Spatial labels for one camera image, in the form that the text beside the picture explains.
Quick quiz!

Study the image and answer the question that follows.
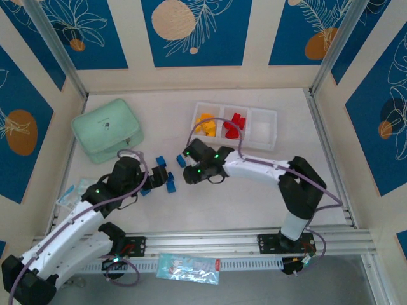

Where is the black controller board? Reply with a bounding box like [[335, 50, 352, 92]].
[[281, 256, 315, 276], [101, 256, 128, 271]]

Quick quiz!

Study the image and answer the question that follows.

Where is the white three-compartment tray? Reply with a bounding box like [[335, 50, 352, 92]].
[[190, 101, 278, 149]]

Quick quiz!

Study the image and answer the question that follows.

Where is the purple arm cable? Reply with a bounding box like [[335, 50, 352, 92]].
[[8, 149, 149, 305], [186, 117, 344, 277]]

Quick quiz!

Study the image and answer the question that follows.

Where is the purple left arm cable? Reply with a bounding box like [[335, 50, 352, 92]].
[[8, 149, 149, 305]]

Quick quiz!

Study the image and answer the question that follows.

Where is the mint green zipper pouch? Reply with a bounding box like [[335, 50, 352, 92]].
[[71, 98, 144, 165]]

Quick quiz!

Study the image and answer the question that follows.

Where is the printed plastic bag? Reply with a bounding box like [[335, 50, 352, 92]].
[[155, 253, 221, 285]]

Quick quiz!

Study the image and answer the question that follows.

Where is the white slotted cable duct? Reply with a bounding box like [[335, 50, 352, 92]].
[[79, 257, 284, 275]]

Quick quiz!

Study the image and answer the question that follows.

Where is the aluminium table side rail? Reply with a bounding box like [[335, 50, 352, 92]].
[[46, 95, 89, 236], [303, 88, 359, 230]]

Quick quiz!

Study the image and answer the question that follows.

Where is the aluminium corner post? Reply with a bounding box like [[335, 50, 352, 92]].
[[310, 0, 371, 96], [22, 0, 89, 100]]

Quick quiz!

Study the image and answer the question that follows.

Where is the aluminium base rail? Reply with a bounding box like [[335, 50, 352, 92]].
[[27, 229, 378, 263]]

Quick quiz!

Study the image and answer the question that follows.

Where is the small clear plastic packet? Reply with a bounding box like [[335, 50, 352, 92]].
[[56, 177, 96, 210]]

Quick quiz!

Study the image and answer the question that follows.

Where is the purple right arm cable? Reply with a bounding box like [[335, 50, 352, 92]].
[[186, 117, 344, 277]]

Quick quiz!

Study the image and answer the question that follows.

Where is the aluminium frame bar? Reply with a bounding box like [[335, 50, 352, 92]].
[[361, 254, 394, 305]]

